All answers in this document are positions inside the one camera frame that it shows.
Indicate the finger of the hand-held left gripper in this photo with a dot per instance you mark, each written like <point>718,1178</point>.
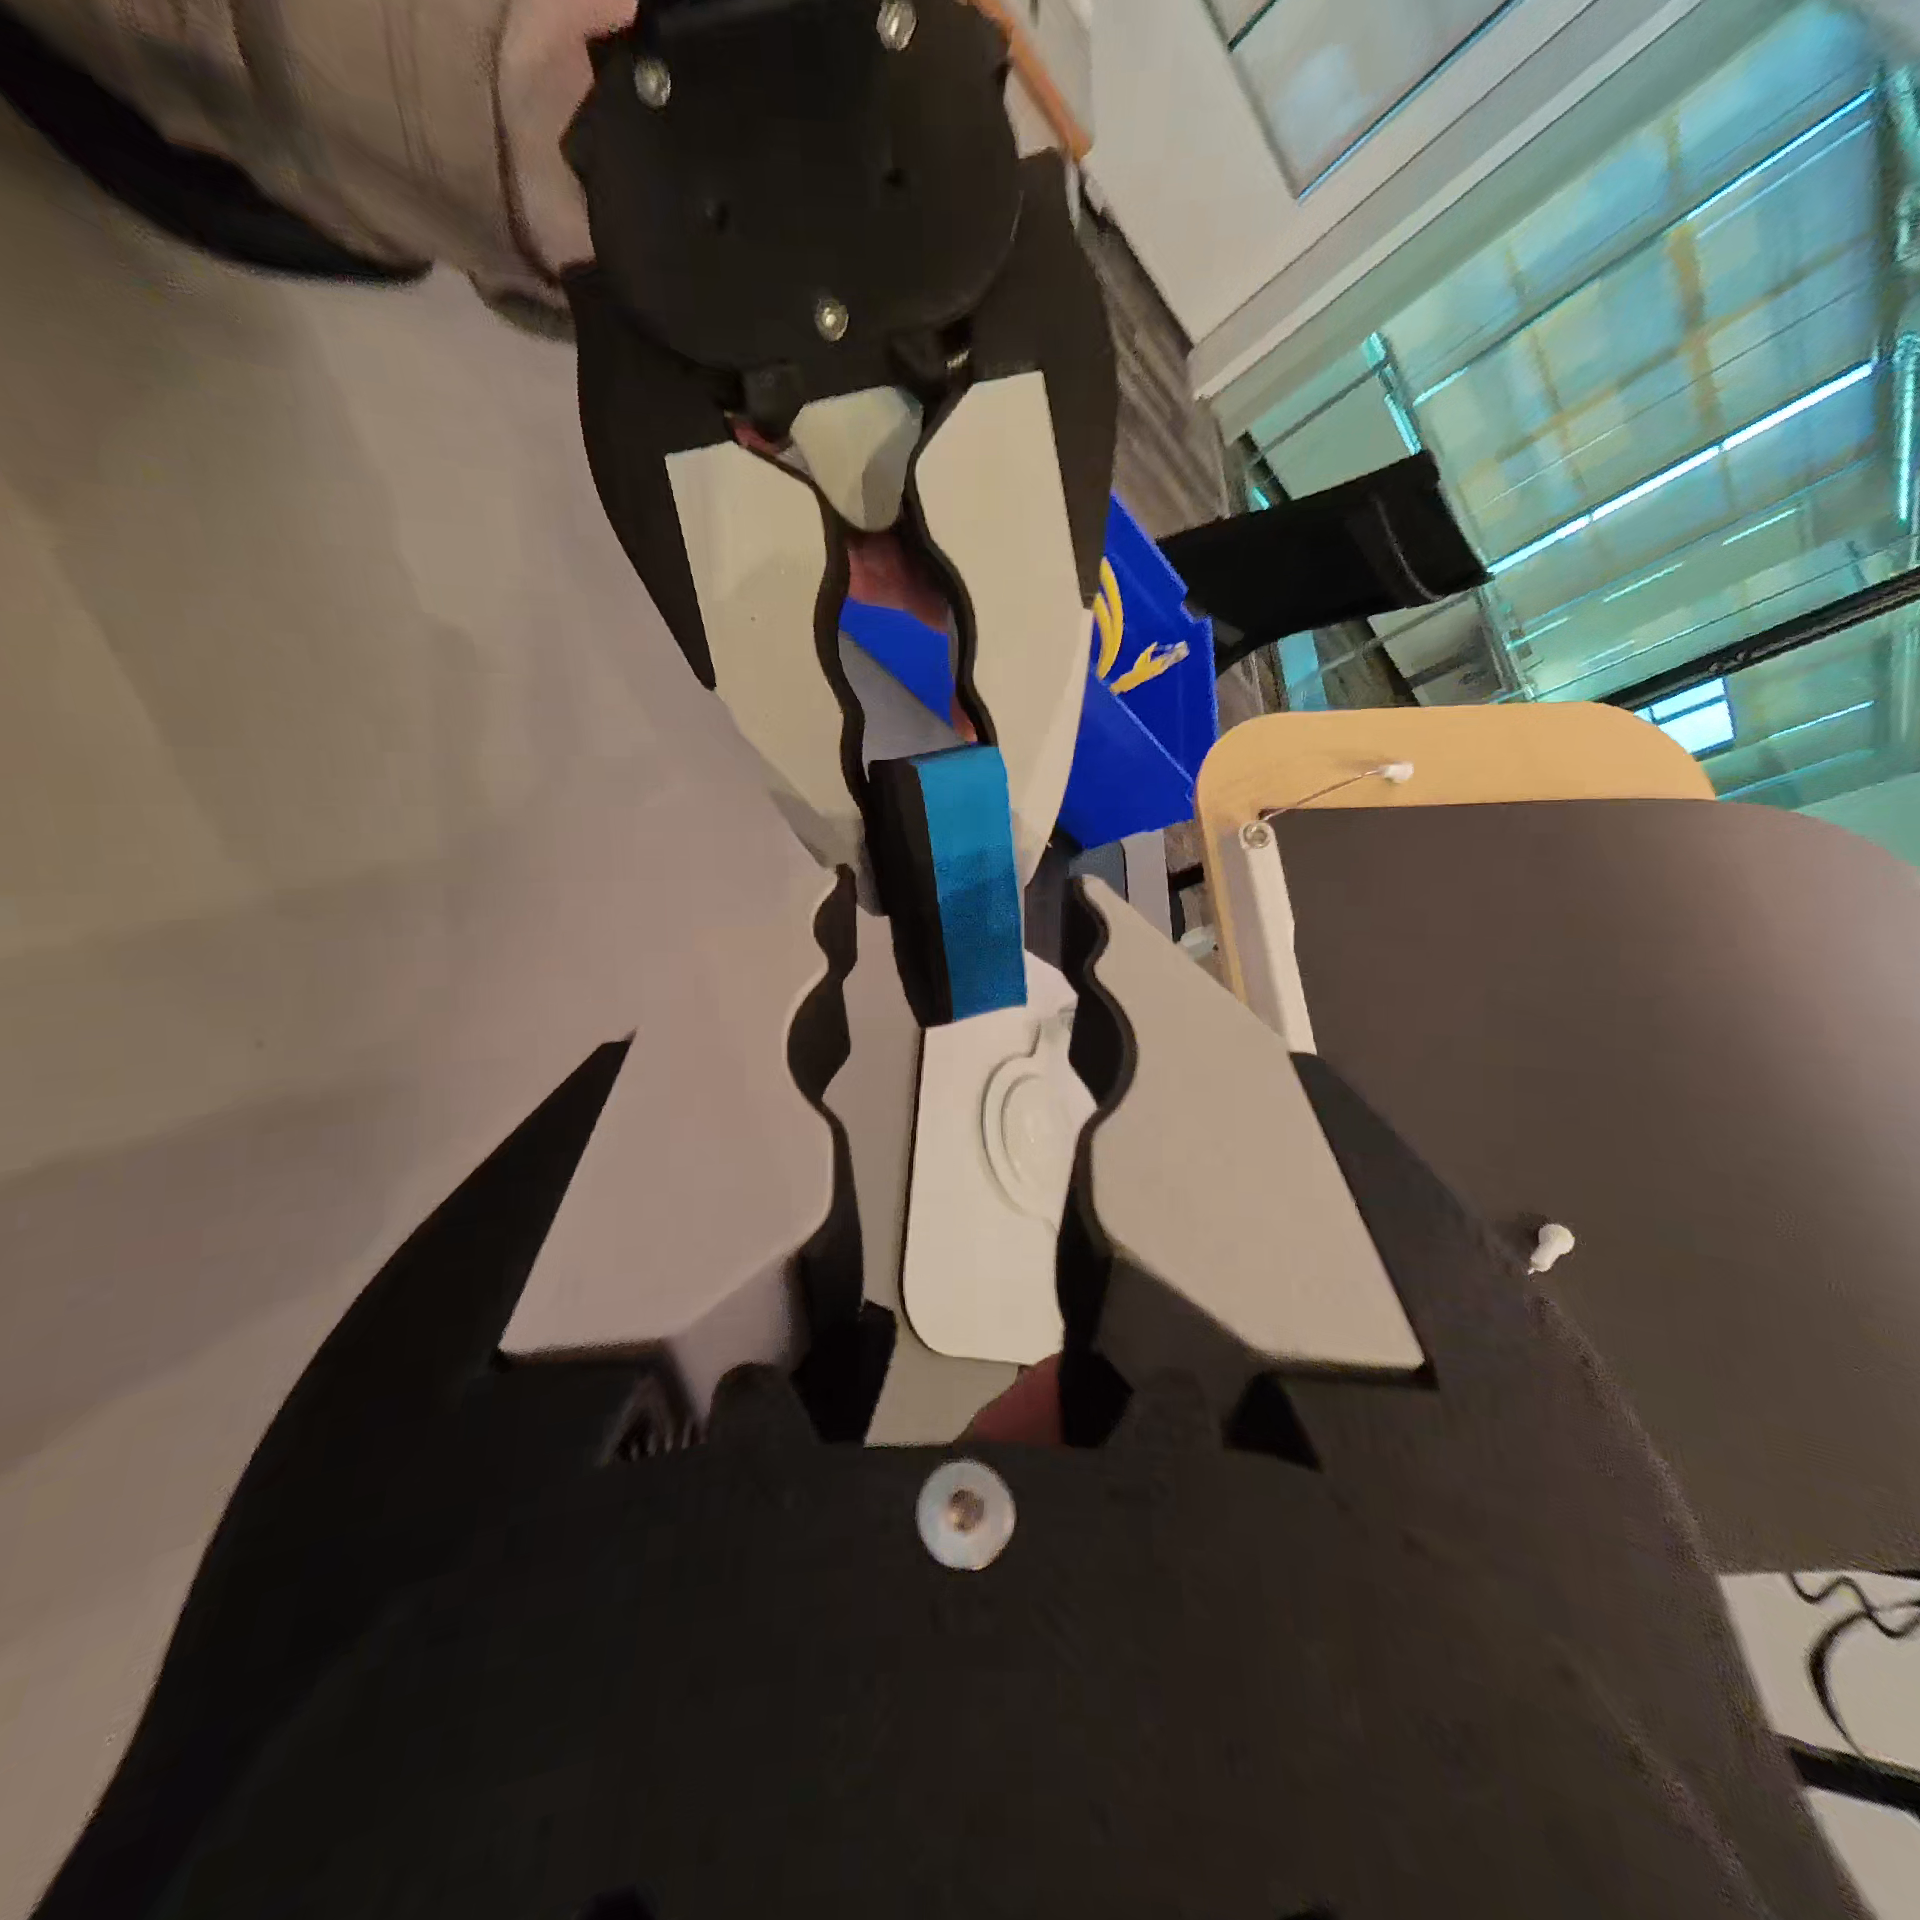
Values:
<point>767,662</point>
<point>1021,573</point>

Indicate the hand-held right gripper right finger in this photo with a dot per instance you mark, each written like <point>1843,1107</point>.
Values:
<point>1246,1201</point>

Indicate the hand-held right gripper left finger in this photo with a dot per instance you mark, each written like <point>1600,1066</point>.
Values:
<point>674,1201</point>

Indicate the blue plastic bin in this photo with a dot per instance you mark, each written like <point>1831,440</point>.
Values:
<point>1154,736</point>

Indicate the blue whiteboard eraser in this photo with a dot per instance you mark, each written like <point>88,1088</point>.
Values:
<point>957,886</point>

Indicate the person's left forearm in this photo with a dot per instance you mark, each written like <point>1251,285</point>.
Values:
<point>391,121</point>

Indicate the yellow item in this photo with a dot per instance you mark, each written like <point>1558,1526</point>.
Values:
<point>1149,637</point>

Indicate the black mesh chair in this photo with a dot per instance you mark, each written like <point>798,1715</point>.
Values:
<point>1321,541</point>

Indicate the black backdrop board stand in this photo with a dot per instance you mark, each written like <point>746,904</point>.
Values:
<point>1621,1141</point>

